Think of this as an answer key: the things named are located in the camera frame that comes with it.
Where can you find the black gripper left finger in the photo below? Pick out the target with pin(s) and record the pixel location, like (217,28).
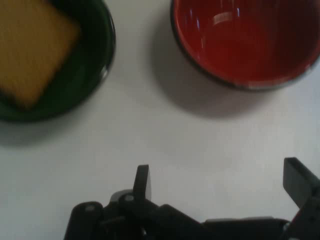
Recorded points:
(140,212)

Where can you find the toasted bread slice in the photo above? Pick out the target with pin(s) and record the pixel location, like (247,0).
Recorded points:
(32,50)

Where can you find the dark green bowl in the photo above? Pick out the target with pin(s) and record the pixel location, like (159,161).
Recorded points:
(87,75)

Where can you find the red bowl with black rim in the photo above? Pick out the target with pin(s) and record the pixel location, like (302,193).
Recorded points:
(245,42)

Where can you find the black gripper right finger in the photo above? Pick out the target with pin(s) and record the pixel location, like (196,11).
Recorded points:
(303,190)

